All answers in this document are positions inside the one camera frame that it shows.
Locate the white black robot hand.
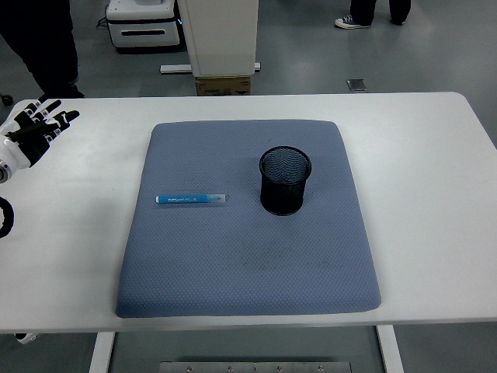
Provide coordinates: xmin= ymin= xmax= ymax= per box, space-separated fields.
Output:
xmin=0 ymin=99 xmax=81 ymax=172

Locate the blue marker with clear cap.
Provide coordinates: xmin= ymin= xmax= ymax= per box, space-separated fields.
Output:
xmin=155 ymin=192 xmax=228 ymax=205

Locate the black mesh pen holder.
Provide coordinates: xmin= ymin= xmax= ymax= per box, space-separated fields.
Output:
xmin=259 ymin=145 xmax=313 ymax=217

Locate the white floor bar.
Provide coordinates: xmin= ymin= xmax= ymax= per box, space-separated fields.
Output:
xmin=159 ymin=61 xmax=262 ymax=75

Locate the brown cardboard box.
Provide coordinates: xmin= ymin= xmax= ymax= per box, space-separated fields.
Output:
xmin=195 ymin=75 xmax=252 ymax=97

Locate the white table leg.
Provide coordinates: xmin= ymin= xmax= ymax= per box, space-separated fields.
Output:
xmin=88 ymin=332 xmax=116 ymax=373
xmin=375 ymin=325 xmax=405 ymax=373

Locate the blue-grey textured mat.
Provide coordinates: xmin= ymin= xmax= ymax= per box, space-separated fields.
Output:
xmin=114 ymin=119 xmax=382 ymax=319

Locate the person with blue sneakers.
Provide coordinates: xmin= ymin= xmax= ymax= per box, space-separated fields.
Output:
xmin=334 ymin=0 xmax=412 ymax=30

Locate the black floor cable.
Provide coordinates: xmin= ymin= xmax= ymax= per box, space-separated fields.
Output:
xmin=96 ymin=5 xmax=112 ymax=30

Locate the white machine pedestal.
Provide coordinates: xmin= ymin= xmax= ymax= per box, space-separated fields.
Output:
xmin=177 ymin=0 xmax=260 ymax=78

